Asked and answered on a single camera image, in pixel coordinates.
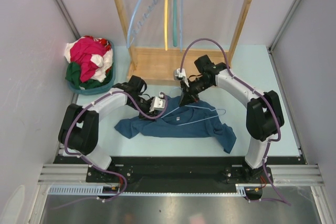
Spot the light blue notched hanger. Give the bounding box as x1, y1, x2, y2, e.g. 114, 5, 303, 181
126, 0, 161, 49

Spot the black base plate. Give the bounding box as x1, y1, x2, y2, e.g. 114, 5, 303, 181
54, 155, 307, 192

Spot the white cable duct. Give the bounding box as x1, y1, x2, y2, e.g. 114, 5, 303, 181
48, 184, 262, 198

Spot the wooden clothes rack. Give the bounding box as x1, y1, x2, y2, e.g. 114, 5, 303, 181
114, 0, 252, 86

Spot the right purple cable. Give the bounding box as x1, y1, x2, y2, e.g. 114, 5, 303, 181
180, 38, 283, 143

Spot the green garment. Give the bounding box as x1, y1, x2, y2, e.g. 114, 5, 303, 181
65, 62, 103, 90

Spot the teal hanger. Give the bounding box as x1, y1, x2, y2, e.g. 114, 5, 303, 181
173, 0, 177, 47

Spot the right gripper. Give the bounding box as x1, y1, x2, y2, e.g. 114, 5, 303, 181
179, 76, 213, 106

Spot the pink garment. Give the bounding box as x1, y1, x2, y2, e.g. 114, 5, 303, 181
70, 37, 107, 82

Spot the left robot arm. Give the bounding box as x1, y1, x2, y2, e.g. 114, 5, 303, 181
58, 76, 167, 182

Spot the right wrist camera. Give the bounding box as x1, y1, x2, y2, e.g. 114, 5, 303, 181
173, 68, 189, 87

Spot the teal laundry basket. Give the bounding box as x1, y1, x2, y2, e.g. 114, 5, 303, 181
68, 36, 116, 95

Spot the red patterned garment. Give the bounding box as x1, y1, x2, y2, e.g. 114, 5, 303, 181
93, 38, 111, 51

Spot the white garment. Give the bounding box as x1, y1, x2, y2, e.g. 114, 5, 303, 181
64, 42, 113, 82

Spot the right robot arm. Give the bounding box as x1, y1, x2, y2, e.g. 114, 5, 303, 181
173, 55, 284, 183

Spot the yellow hanger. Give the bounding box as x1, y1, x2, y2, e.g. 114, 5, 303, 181
163, 0, 169, 51

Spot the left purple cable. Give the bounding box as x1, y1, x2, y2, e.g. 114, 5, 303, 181
64, 90, 168, 180

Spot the purple cable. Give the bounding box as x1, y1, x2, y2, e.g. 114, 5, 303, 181
180, 38, 283, 143
64, 90, 168, 180

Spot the blue t-shirt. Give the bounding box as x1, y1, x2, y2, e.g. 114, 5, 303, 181
113, 95, 238, 155

